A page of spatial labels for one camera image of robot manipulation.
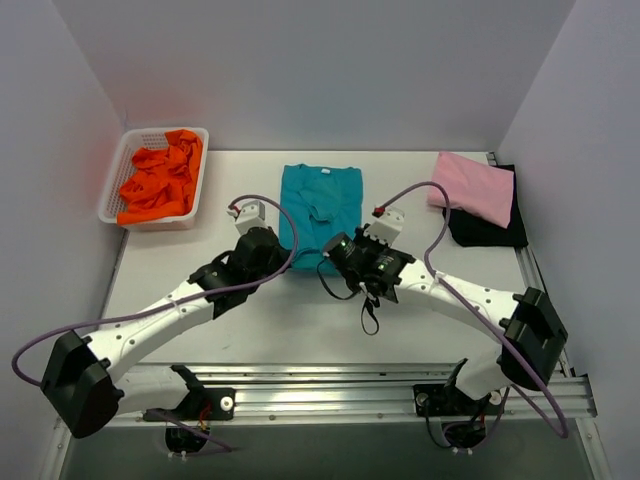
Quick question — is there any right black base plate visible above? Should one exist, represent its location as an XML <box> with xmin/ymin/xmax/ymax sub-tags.
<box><xmin>412</xmin><ymin>383</ymin><xmax>501</xmax><ymax>418</ymax></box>

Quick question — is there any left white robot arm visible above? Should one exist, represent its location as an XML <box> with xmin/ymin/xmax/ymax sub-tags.
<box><xmin>41</xmin><ymin>227</ymin><xmax>291</xmax><ymax>438</ymax></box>

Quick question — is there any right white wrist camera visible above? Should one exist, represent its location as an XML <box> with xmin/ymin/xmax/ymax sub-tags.
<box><xmin>363</xmin><ymin>206</ymin><xmax>405</xmax><ymax>247</ymax></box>

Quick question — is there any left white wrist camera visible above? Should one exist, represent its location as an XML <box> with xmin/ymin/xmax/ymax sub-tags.
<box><xmin>227</xmin><ymin>200</ymin><xmax>268</xmax><ymax>236</ymax></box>

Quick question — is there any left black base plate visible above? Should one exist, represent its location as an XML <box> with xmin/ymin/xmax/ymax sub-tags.
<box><xmin>161</xmin><ymin>387</ymin><xmax>236</xmax><ymax>421</ymax></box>

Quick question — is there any teal t-shirt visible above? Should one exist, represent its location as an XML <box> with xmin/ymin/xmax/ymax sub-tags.
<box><xmin>278</xmin><ymin>164</ymin><xmax>363</xmax><ymax>275</ymax></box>

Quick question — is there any black thin cable loop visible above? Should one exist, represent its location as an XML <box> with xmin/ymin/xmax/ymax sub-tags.
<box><xmin>315</xmin><ymin>249</ymin><xmax>382</xmax><ymax>336</ymax></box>

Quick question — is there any aluminium rail frame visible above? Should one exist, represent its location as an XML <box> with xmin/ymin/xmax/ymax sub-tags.
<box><xmin>46</xmin><ymin>275</ymin><xmax>611</xmax><ymax>479</ymax></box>

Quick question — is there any black folded t-shirt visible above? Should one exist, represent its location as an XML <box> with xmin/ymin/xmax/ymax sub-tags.
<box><xmin>448</xmin><ymin>165</ymin><xmax>529</xmax><ymax>249</ymax></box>

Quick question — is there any orange crumpled t-shirt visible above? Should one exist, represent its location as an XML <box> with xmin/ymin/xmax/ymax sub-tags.
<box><xmin>117</xmin><ymin>129</ymin><xmax>204</xmax><ymax>225</ymax></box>

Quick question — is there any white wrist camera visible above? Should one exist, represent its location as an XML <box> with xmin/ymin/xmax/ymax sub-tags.
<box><xmin>227</xmin><ymin>200</ymin><xmax>268</xmax><ymax>236</ymax></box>
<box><xmin>363</xmin><ymin>206</ymin><xmax>405</xmax><ymax>247</ymax></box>

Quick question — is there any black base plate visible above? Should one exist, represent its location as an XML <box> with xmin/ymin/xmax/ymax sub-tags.
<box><xmin>412</xmin><ymin>383</ymin><xmax>501</xmax><ymax>418</ymax></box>
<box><xmin>161</xmin><ymin>387</ymin><xmax>236</xmax><ymax>421</ymax></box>

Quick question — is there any pink folded t-shirt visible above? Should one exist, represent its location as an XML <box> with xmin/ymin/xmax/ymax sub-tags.
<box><xmin>431</xmin><ymin>151</ymin><xmax>515</xmax><ymax>229</ymax></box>

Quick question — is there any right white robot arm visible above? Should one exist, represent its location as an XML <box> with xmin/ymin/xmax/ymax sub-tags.
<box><xmin>323</xmin><ymin>230</ymin><xmax>568</xmax><ymax>413</ymax></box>

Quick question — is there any white plastic basket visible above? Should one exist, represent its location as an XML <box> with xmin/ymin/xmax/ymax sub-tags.
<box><xmin>99</xmin><ymin>127</ymin><xmax>209</xmax><ymax>231</ymax></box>

